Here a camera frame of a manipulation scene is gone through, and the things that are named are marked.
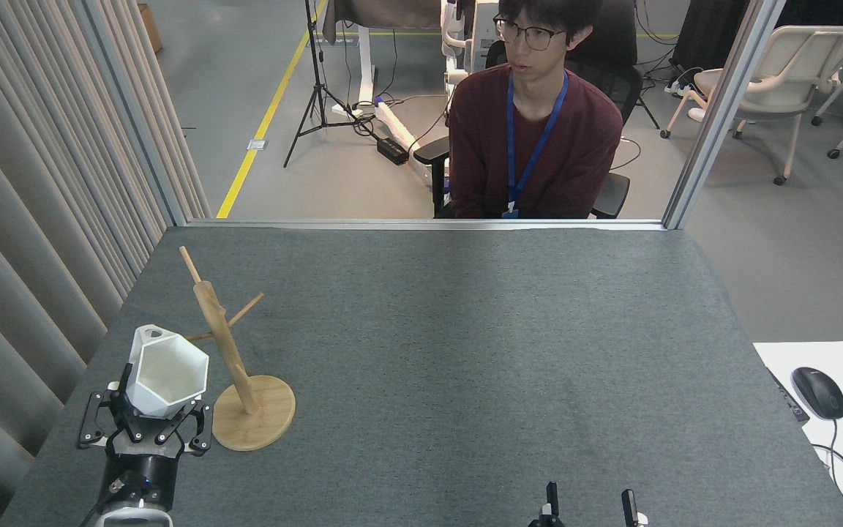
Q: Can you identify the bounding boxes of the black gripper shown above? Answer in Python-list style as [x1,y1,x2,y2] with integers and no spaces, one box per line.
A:
[78,364,214,510]

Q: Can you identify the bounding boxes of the white faceted cup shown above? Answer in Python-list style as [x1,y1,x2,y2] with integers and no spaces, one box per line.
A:
[125,324,210,419]

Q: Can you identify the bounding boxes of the wooden cup rack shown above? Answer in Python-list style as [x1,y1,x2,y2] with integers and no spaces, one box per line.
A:
[179,246,296,452]

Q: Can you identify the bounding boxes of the black computer mouse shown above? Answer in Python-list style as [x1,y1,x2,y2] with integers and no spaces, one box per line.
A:
[791,367,843,421]

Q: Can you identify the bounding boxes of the grey pleated curtain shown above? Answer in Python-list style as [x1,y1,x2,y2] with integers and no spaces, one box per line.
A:
[0,0,212,527]

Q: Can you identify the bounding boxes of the person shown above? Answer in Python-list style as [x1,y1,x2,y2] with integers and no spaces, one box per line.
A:
[448,0,624,220]

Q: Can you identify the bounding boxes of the black tripod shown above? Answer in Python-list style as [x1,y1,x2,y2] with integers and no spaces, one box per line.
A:
[283,0,378,169]

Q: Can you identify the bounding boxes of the cardboard box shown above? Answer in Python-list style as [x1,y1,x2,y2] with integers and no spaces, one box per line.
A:
[137,4,164,54]

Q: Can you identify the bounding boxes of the white stand on wheels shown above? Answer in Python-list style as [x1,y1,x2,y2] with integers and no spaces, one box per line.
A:
[331,0,482,156]

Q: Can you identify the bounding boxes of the black office chair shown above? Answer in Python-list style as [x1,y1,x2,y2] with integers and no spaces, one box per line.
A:
[413,0,643,220]

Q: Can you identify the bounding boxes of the white office chair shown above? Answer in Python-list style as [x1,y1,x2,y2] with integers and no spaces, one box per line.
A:
[660,26,843,187]

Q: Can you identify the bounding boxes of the black-rimmed glasses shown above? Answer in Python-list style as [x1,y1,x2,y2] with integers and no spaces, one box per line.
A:
[493,18,567,51]

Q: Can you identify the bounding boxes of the dark hanging cloth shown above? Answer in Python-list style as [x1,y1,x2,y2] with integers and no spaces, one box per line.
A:
[322,0,444,45]

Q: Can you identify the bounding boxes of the silver table rail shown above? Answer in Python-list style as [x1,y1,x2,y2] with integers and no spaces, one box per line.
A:
[186,218,667,233]

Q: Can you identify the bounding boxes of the silver post by curtain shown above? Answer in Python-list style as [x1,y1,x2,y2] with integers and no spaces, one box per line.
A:
[74,0,189,227]

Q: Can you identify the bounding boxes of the blue lanyard with badge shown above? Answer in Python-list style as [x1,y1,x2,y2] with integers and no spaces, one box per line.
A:
[501,70,571,220]

